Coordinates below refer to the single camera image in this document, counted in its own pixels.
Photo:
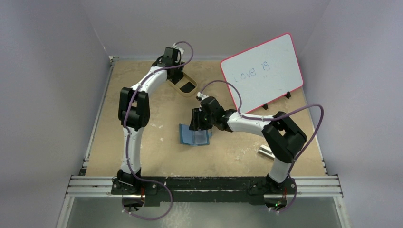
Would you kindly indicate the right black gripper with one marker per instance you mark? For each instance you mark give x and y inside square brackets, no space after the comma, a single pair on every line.
[199,118]

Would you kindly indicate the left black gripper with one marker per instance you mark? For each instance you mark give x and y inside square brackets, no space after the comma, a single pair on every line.
[178,71]

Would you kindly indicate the tan oval tray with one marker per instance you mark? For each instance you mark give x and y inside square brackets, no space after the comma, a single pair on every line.
[183,84]

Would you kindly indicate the blue card holder wallet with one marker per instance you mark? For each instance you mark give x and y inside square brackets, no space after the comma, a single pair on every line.
[194,138]

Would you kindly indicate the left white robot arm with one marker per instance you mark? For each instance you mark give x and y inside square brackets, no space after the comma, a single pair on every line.
[134,113]

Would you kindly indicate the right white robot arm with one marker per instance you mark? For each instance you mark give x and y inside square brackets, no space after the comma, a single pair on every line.
[282,134]

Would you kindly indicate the white black eraser block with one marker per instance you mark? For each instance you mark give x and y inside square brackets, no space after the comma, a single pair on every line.
[266,151]

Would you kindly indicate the pink framed whiteboard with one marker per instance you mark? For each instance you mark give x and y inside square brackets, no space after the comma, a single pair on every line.
[263,73]

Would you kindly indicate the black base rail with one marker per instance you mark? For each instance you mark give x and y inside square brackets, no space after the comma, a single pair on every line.
[255,190]

